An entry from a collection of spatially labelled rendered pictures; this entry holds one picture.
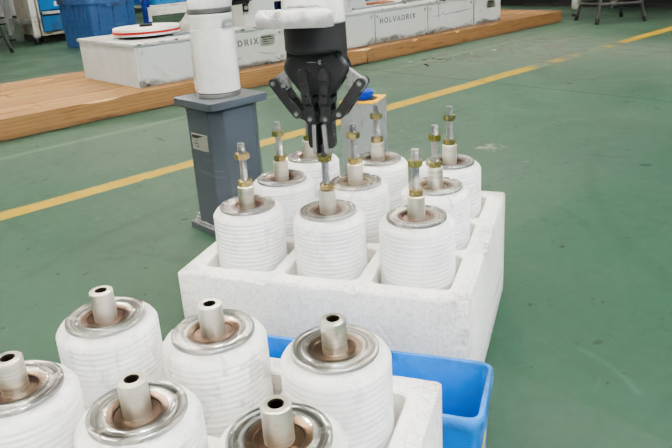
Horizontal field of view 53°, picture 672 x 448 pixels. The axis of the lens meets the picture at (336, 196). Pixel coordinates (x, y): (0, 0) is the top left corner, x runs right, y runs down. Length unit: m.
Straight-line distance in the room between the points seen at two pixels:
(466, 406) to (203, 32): 0.91
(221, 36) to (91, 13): 4.05
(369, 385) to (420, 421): 0.08
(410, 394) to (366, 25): 3.27
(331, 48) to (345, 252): 0.26
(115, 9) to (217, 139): 4.15
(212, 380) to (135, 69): 2.50
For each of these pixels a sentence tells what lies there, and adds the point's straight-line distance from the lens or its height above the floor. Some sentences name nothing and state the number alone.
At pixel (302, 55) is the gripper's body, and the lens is 0.84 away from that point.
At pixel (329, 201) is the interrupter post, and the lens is 0.88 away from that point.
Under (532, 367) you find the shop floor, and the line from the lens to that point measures 1.03.
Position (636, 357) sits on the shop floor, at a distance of 1.09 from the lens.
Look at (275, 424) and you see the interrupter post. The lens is 0.49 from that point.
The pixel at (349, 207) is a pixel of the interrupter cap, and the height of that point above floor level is 0.25.
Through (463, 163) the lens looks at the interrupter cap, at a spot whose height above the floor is 0.25.
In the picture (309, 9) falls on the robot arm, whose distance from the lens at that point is 0.77.
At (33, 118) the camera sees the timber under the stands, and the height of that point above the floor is 0.06.
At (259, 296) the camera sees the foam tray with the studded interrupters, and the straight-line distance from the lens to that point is 0.90.
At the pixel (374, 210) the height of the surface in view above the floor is 0.22.
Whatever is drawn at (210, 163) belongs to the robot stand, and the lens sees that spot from 1.46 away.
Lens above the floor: 0.57
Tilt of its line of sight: 20 degrees down
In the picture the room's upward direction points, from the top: 4 degrees counter-clockwise
